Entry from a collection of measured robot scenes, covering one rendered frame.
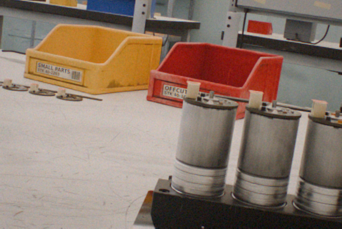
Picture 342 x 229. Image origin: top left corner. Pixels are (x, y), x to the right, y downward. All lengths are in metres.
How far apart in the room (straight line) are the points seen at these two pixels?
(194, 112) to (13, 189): 0.11
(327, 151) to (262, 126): 0.03
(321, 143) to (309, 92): 4.49
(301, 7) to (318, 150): 2.33
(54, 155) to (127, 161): 0.05
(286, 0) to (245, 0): 0.18
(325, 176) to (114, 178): 0.13
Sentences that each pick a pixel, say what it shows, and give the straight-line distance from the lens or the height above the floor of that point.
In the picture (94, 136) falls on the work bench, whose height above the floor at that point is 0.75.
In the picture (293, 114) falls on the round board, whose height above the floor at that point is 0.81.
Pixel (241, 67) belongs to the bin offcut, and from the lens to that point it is 0.70.
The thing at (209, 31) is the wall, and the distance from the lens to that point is 4.93.
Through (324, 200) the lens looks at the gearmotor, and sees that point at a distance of 0.28.
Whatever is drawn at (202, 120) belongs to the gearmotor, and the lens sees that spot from 0.26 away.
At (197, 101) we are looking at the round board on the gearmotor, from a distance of 0.27.
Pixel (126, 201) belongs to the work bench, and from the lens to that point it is 0.32.
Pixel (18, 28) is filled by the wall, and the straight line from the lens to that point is 5.79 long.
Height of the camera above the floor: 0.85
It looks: 9 degrees down
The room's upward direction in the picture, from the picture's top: 8 degrees clockwise
